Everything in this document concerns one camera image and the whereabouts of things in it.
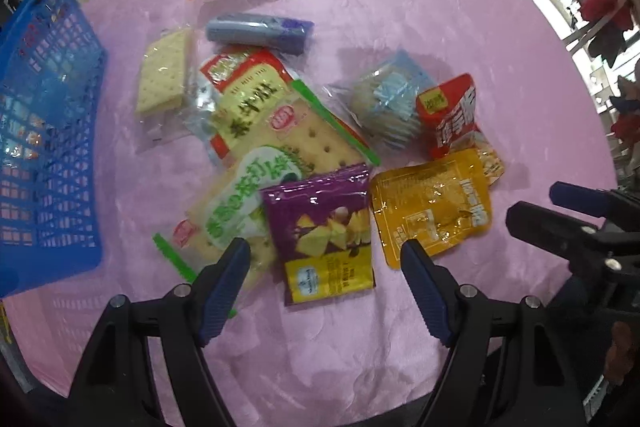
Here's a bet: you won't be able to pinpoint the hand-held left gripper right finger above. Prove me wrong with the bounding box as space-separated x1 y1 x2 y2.
400 239 583 427

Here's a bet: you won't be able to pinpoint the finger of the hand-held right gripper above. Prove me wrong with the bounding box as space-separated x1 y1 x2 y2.
506 201 627 279
549 181 640 222

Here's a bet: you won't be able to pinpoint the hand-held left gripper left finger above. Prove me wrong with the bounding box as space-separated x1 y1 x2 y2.
67 237 252 427

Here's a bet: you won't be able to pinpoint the green white cracker packet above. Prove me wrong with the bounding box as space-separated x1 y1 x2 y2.
152 146 301 288

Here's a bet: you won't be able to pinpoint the purple chip packet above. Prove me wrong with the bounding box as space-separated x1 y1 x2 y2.
260 163 377 306

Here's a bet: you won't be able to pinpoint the green-edged cracker packet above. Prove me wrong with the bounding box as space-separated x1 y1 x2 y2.
270 79 381 180

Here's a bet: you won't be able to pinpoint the red yellow snack packet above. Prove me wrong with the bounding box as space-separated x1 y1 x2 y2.
185 47 296 165

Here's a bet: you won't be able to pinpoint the clear blue cookie packet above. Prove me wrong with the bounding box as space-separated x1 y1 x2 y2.
325 49 436 150

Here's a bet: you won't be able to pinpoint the clear white cracker packet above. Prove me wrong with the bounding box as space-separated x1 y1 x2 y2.
135 26 196 152

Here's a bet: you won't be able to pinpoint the blue plastic basket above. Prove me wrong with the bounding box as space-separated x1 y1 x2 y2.
0 0 108 300

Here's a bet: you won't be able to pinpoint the grey purple snack packet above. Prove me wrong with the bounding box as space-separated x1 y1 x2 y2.
206 13 315 55

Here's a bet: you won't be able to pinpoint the person's right hand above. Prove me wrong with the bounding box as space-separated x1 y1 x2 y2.
602 321 640 385

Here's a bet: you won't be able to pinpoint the red dark hanging clothes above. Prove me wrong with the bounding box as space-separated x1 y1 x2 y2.
570 0 640 62

